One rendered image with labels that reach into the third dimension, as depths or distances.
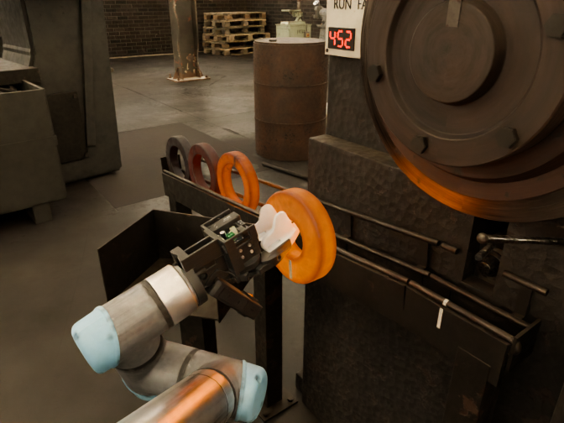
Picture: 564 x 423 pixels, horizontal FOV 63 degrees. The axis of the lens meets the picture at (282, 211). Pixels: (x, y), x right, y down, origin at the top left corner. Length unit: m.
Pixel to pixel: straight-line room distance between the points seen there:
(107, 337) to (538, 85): 0.57
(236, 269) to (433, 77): 0.36
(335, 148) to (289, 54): 2.44
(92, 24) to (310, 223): 2.85
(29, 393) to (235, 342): 0.70
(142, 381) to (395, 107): 0.52
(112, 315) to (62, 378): 1.21
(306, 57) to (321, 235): 2.87
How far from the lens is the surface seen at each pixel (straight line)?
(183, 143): 1.58
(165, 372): 0.68
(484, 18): 0.59
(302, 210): 0.69
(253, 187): 1.25
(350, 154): 1.02
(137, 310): 0.62
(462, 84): 0.60
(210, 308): 0.96
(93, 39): 3.39
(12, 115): 2.78
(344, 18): 1.05
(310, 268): 0.72
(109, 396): 1.71
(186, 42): 7.62
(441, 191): 0.76
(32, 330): 2.09
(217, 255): 0.65
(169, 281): 0.63
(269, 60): 3.51
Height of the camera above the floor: 1.18
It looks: 25 degrees down
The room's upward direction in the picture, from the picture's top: straight up
